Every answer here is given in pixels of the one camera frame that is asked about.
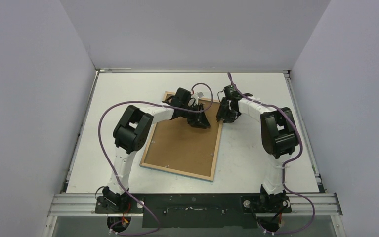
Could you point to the wooden picture frame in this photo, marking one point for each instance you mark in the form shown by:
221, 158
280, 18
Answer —
176, 173

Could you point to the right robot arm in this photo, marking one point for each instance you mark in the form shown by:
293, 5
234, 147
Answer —
278, 140

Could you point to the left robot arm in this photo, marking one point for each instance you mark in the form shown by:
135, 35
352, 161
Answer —
131, 133

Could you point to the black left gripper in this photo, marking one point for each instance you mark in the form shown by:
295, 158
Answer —
199, 120

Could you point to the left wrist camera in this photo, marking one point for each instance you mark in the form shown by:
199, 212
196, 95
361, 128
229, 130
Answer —
198, 95

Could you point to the brown cardboard backing board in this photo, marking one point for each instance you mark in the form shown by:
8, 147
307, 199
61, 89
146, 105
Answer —
182, 147

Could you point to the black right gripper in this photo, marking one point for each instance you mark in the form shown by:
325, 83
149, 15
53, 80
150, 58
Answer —
227, 111

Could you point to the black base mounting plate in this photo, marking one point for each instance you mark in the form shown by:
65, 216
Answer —
198, 210

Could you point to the aluminium front rail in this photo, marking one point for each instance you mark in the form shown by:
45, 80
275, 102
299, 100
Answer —
326, 204

